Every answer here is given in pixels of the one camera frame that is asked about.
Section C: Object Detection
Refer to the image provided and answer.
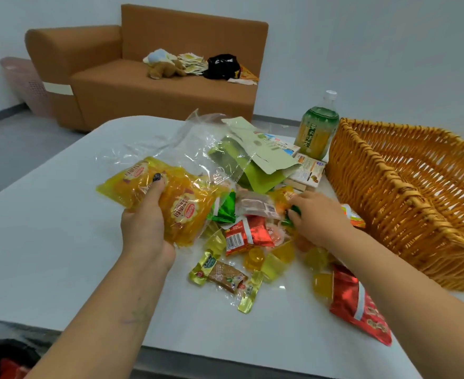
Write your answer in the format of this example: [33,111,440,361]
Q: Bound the person's right hand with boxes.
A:
[287,191,356,252]

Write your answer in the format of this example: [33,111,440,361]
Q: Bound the person's left hand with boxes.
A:
[121,173,176,270]

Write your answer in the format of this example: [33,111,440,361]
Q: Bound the small green candy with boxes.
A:
[281,205,302,228]

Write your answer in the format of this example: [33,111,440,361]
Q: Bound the pale yellow snack packet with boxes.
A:
[96,156,171,210]

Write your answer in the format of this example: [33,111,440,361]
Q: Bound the orange yellow snack packet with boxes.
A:
[159,169,225,247]

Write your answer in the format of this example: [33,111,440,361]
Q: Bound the person's right forearm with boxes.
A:
[327,228,464,379]

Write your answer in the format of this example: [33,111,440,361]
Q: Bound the person's left forearm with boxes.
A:
[26,248,176,379]

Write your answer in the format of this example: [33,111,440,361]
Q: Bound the tan small box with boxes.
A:
[283,178,308,193]

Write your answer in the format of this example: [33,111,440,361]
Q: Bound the white orange small carton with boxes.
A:
[289,153,327,188]

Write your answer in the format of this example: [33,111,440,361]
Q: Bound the clear sausage packet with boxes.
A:
[235,195,285,220]

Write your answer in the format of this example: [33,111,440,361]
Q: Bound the clear plastic bag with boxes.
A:
[95,109,256,187]

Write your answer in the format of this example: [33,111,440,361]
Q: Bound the orange white snack packet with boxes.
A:
[340,203,366,230]

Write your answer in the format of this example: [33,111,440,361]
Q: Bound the small red snack packet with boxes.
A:
[223,215,277,257]

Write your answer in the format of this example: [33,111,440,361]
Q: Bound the open light green carton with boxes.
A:
[208,116,302,195]

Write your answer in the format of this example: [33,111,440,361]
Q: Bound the pile of yellow jelly cups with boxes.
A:
[202,186,335,303]

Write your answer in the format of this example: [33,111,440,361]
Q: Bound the white blue small carton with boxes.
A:
[261,133,301,157]

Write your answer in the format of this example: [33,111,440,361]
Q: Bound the green foil snack packet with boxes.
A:
[208,191,237,224]

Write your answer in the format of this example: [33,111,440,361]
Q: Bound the green tea bottle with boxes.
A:
[294,90,340,161]

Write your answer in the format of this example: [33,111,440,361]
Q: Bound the brown sofa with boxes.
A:
[24,4,269,133]

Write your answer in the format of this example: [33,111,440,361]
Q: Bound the brown cookie gold-end packet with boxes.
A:
[188,250,264,315]

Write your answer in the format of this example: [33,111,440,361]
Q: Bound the large red foil packet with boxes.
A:
[329,264,393,347]

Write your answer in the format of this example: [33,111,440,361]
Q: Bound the woven wicker basket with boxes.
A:
[324,118,464,292]

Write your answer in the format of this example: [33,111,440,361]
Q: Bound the brown plush toy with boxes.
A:
[147,59,187,80]

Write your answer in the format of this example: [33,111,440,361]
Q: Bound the pile of paper packets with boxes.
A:
[176,52,209,76]

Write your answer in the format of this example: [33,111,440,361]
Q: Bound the pale blue plush toy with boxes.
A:
[143,48,178,66]

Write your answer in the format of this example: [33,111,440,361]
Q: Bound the black bag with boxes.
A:
[203,54,241,81]

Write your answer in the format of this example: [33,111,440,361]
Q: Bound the orange yellow flat packet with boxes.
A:
[228,65,259,86]

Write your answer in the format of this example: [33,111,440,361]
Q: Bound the pink plastic laundry basket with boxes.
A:
[0,57,56,119]

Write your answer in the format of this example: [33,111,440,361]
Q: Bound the black bin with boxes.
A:
[0,338,42,379]

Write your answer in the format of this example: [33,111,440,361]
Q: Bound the red item in bin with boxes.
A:
[0,358,30,379]

